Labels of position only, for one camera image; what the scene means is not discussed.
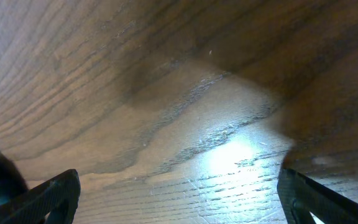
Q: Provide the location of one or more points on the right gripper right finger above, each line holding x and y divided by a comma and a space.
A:
302, 198

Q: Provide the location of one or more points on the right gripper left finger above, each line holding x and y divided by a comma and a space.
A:
54, 201

